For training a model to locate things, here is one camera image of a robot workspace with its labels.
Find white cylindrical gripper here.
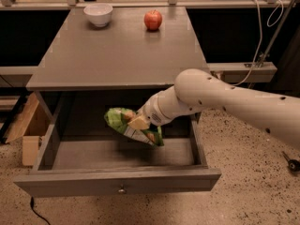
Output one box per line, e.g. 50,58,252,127
128,86,201,130

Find green rice chip bag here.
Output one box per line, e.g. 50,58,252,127
104,108,164,146

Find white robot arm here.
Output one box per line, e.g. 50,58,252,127
129,69,300,150

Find grey open top drawer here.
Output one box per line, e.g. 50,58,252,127
14,90,221,198

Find grey wooden cabinet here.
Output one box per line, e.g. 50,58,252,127
25,6,216,124

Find red apple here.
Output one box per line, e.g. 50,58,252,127
143,9,162,31

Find light wooden block stand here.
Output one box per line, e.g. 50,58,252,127
6,93,50,166

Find white ceramic bowl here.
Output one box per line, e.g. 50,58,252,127
83,3,113,27

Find black caster wheel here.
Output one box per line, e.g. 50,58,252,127
282,152,300,172

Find thin metal pole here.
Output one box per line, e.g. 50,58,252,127
240,0,296,88

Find white hanging cable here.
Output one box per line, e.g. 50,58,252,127
215,0,285,87

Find black floor cable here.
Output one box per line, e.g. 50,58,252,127
29,196,52,225

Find grey metal rail frame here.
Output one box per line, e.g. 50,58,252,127
0,0,300,89

